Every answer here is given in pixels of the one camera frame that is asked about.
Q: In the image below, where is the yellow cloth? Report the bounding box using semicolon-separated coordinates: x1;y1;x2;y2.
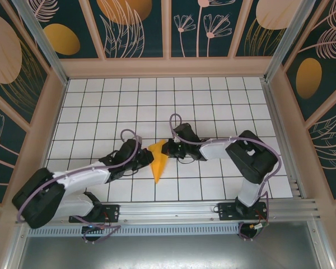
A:
147;139;169;184

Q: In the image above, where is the grey metal sheet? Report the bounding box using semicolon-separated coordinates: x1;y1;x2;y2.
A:
16;234;325;269

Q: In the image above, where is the small circuit board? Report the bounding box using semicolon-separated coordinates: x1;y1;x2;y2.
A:
82;224;108;234
239;221;269;239

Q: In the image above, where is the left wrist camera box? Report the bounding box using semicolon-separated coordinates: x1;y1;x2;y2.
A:
119;138;143;166

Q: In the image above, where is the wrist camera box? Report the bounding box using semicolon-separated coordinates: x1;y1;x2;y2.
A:
119;138;143;166
173;123;199;146

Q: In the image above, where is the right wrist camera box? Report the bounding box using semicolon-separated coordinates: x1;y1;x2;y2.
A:
173;123;199;146

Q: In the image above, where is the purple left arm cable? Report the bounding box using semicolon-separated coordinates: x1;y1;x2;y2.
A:
16;128;143;243

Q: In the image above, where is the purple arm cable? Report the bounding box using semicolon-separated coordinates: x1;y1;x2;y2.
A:
169;113;282;242
16;128;143;243

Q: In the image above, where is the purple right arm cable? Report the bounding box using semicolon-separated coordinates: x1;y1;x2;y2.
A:
169;113;282;242

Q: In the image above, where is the long aluminium mounting rail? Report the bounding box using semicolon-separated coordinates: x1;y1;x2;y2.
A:
15;198;321;225

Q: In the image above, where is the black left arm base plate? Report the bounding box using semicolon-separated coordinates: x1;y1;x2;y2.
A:
69;203;121;224

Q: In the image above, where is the perforated metal cable tray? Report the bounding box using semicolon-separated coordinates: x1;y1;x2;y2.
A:
25;222;243;238

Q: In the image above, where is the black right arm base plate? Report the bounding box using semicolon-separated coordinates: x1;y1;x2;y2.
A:
217;202;269;222

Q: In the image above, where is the wall panel with two flowers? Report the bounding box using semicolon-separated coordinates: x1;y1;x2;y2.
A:
170;0;246;59

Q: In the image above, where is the aluminium side rail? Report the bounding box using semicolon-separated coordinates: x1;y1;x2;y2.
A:
262;80;307;200

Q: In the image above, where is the wall panel with leaf drawing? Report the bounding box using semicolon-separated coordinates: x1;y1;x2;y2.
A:
88;0;166;59

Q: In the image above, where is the wall panel with orange oval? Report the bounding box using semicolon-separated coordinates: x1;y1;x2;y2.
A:
30;0;99;59

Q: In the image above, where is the aluminium corner post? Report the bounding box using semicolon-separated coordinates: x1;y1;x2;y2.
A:
263;0;316;82
11;0;69;86

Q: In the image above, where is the wall panel with pink leaves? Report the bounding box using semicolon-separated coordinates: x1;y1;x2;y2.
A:
307;100;336;200

